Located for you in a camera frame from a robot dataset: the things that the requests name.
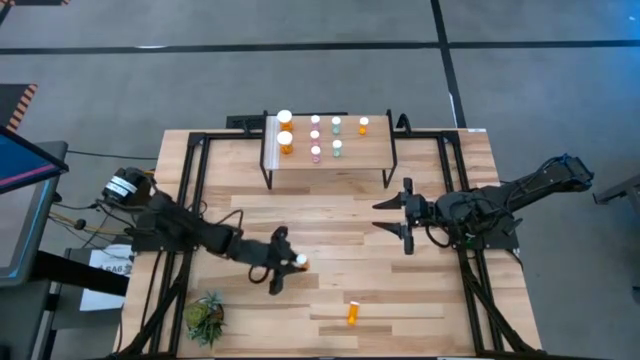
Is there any dark grey monitor cart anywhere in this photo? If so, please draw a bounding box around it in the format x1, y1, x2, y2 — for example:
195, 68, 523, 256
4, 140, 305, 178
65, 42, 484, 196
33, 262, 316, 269
0, 142, 131, 360

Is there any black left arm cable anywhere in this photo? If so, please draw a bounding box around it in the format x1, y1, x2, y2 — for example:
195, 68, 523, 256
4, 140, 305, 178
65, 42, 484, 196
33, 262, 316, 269
247, 263, 275, 285

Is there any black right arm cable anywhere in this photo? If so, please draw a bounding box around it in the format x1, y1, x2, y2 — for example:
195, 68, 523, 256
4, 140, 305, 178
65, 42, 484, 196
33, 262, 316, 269
423, 223, 454, 250

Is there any potted green succulent plant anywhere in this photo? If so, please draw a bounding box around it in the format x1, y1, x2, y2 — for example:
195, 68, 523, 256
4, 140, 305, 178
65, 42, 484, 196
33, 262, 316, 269
182, 290, 226, 349

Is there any blue-screen monitor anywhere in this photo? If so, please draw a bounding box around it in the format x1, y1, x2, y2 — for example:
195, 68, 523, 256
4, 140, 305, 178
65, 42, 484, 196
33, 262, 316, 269
0, 124, 70, 195

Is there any black power strip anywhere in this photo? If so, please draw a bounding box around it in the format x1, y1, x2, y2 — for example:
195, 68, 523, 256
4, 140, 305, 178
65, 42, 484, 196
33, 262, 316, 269
225, 113, 266, 130

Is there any white paper sheet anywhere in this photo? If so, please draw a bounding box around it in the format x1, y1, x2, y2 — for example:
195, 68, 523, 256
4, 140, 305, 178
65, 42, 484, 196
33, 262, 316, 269
79, 243, 135, 312

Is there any black mat with striped edge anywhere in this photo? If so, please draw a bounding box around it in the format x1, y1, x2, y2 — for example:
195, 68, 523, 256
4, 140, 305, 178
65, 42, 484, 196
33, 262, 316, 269
0, 83, 39, 133

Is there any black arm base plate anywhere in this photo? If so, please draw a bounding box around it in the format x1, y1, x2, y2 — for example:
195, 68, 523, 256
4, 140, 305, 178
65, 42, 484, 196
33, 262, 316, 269
449, 209, 521, 250
130, 227, 200, 253

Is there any thin black horizontal bar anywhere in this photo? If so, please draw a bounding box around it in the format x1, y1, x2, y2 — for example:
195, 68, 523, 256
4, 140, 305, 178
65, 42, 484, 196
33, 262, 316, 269
264, 111, 350, 117

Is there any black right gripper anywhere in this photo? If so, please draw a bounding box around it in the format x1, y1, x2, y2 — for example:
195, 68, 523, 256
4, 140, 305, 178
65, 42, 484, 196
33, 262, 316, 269
371, 177, 438, 256

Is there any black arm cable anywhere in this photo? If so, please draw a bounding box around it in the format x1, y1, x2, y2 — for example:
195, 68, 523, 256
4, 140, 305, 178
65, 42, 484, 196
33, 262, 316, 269
423, 223, 454, 250
247, 263, 275, 285

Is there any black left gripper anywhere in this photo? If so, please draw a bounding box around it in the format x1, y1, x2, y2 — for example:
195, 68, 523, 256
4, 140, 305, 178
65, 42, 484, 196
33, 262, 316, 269
267, 225, 308, 296

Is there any dark grey stand leg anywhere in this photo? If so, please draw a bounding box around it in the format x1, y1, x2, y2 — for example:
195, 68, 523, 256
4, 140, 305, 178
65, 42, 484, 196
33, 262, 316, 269
592, 169, 640, 211

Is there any yellow cable bundle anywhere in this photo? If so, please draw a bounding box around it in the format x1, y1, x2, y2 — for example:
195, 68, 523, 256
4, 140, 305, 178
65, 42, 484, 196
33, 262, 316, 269
47, 168, 157, 237

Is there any wooden shelf with black legs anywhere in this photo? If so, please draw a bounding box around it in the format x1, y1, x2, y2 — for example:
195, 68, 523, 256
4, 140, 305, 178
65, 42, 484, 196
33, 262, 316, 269
258, 109, 400, 191

